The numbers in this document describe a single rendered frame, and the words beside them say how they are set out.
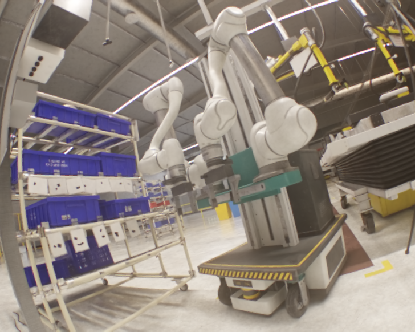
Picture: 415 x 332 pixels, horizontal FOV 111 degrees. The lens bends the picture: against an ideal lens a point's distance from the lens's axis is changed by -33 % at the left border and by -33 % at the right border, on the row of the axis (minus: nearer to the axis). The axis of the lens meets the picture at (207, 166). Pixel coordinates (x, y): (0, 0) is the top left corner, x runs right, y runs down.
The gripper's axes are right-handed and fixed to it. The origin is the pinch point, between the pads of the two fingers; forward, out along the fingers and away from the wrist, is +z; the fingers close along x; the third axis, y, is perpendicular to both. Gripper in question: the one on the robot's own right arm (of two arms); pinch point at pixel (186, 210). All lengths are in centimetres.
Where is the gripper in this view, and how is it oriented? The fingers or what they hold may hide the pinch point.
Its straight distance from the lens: 110.1
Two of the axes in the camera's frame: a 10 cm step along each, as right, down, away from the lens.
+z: 2.5, 9.5, -1.8
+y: 7.4, -0.7, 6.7
